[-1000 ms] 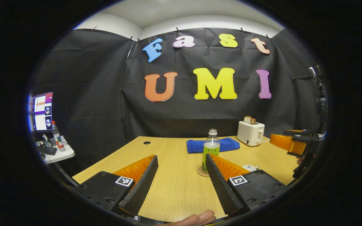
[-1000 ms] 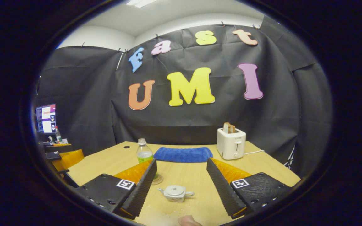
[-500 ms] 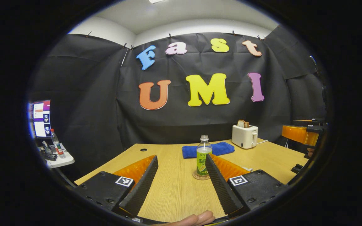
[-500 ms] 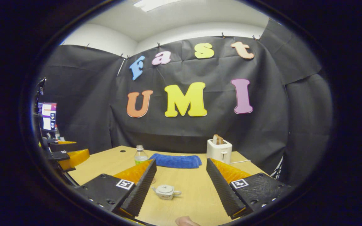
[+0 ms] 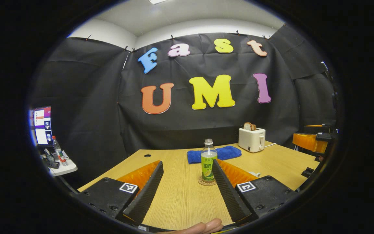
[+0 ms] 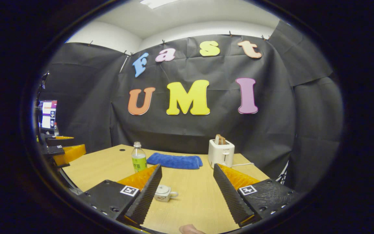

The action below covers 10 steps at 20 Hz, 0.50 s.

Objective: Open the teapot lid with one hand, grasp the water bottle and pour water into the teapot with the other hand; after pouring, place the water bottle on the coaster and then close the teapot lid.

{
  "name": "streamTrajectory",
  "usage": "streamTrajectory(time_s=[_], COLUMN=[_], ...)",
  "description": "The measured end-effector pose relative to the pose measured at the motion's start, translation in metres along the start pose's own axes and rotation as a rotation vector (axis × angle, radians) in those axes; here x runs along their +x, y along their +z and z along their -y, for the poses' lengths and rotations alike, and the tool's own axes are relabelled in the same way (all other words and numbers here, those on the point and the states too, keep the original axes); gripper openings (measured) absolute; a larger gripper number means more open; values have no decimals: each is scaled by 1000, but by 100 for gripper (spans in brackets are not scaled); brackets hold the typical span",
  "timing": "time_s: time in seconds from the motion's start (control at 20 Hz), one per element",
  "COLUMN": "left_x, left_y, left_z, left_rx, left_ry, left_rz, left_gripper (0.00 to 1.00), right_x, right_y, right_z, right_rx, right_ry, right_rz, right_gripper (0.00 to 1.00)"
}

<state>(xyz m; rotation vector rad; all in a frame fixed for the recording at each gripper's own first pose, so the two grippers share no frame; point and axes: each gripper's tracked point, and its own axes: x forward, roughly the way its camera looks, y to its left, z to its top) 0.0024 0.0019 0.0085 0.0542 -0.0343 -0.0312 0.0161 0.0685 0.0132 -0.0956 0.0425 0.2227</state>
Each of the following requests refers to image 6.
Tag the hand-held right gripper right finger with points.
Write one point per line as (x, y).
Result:
(229, 195)

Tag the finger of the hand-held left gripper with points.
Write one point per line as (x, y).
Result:
(71, 154)
(60, 142)

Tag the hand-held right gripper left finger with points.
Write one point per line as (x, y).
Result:
(148, 195)

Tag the white teacup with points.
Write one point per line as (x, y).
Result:
(162, 197)

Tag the white teacup lid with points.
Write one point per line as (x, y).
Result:
(163, 188)

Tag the green label water bottle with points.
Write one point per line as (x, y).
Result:
(139, 161)

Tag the small clear bottle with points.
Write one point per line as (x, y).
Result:
(56, 129)

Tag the computer monitor screen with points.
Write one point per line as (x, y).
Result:
(49, 113)

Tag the white toaster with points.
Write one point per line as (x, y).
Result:
(221, 154)

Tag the blue towel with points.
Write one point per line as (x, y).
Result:
(174, 161)

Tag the toasted bread slice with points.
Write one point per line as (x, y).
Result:
(220, 139)

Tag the metal stand legs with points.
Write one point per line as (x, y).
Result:
(282, 175)

